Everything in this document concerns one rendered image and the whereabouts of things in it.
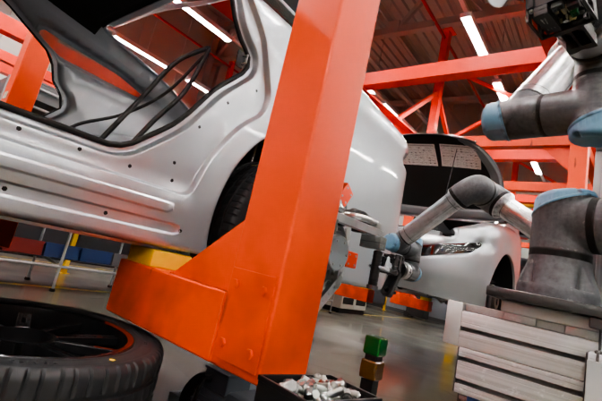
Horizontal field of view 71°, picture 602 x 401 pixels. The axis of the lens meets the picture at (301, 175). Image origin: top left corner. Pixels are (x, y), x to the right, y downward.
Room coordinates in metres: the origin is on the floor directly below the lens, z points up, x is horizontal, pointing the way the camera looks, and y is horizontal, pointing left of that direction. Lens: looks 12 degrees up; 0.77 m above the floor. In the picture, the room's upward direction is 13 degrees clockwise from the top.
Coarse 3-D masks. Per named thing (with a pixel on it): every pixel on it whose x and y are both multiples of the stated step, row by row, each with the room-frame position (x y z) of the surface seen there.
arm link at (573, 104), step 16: (576, 80) 0.62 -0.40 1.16; (592, 80) 0.60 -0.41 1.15; (544, 96) 0.66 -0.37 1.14; (560, 96) 0.64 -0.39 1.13; (576, 96) 0.61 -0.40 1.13; (592, 96) 0.60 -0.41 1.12; (544, 112) 0.65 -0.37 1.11; (560, 112) 0.63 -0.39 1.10; (576, 112) 0.62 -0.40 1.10; (592, 112) 0.59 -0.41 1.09; (544, 128) 0.67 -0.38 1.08; (560, 128) 0.65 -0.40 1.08; (576, 128) 0.61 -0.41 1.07; (592, 128) 0.60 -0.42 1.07; (576, 144) 0.65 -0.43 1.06; (592, 144) 0.63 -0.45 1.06
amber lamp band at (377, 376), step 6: (366, 360) 0.99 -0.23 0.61; (360, 366) 0.99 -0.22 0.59; (366, 366) 0.98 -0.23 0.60; (372, 366) 0.97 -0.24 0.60; (378, 366) 0.98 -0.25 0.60; (360, 372) 0.99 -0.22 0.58; (366, 372) 0.98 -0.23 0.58; (372, 372) 0.97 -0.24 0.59; (378, 372) 0.98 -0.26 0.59; (366, 378) 0.98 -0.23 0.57; (372, 378) 0.97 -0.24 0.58; (378, 378) 0.98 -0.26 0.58
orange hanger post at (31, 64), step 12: (24, 48) 2.80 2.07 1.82; (36, 48) 2.80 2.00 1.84; (24, 60) 2.77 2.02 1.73; (36, 60) 2.82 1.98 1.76; (48, 60) 2.87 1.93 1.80; (12, 72) 2.86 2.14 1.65; (24, 72) 2.79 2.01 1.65; (36, 72) 2.84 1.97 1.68; (12, 84) 2.77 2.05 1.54; (24, 84) 2.81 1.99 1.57; (36, 84) 2.86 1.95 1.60; (12, 96) 2.78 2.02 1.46; (24, 96) 2.83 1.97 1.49; (36, 96) 2.87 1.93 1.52; (24, 108) 2.85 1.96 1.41
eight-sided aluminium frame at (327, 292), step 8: (336, 232) 1.85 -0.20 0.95; (344, 232) 1.82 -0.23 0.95; (328, 272) 1.86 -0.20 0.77; (336, 272) 1.83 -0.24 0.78; (328, 280) 1.84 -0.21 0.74; (336, 280) 1.82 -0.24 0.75; (328, 288) 1.79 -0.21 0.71; (336, 288) 1.83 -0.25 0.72; (328, 296) 1.80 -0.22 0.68; (320, 304) 1.76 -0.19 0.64
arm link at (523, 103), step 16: (560, 48) 0.82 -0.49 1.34; (544, 64) 0.78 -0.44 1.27; (560, 64) 0.76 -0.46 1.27; (528, 80) 0.76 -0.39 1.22; (544, 80) 0.73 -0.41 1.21; (560, 80) 0.74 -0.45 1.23; (512, 96) 0.72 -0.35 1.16; (528, 96) 0.70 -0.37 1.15; (496, 112) 0.72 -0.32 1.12; (512, 112) 0.69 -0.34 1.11; (528, 112) 0.67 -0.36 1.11; (496, 128) 0.72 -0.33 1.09; (512, 128) 0.70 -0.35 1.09; (528, 128) 0.68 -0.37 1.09
